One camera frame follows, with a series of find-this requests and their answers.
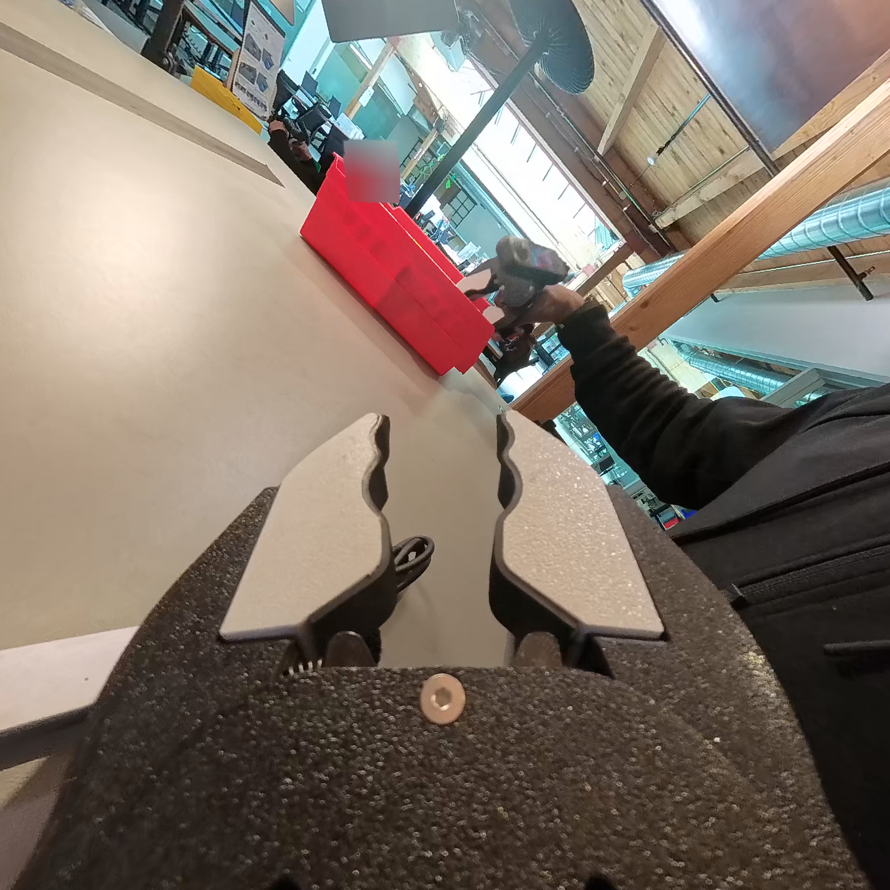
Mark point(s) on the metal air duct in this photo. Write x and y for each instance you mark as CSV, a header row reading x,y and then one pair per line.
x,y
820,222

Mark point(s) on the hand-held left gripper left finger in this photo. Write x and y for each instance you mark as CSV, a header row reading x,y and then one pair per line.
x,y
313,549

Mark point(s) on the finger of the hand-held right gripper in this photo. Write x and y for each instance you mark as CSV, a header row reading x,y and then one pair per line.
x,y
476,281
497,316

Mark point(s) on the person's right hand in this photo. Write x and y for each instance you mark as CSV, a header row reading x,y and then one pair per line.
x,y
556,300

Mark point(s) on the yellow plastic bin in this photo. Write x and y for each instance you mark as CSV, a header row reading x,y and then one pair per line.
x,y
222,97

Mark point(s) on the wooden post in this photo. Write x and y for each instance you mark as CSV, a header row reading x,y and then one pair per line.
x,y
730,236

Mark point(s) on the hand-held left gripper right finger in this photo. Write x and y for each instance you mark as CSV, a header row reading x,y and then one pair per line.
x,y
577,556

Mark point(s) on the person's right forearm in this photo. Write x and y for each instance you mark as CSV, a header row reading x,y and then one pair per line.
x,y
640,410

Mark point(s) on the black pole stand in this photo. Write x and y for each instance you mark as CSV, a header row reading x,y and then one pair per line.
x,y
487,118

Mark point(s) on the printed poster board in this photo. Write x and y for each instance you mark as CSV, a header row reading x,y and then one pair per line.
x,y
257,62

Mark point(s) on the red plastic bin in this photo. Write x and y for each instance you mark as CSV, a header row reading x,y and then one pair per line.
x,y
389,278

